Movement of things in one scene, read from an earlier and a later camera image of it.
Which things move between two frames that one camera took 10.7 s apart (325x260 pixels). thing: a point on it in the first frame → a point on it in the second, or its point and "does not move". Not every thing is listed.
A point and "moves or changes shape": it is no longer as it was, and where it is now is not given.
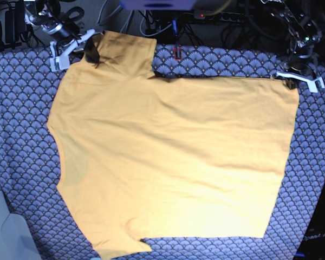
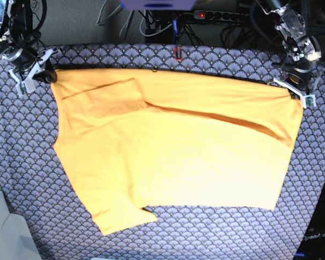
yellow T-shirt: x=142 y=156 moves or changes shape
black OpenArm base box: x=319 y=242 does not move
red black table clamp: x=175 y=51 does not move
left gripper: x=62 y=62 → x=23 y=59
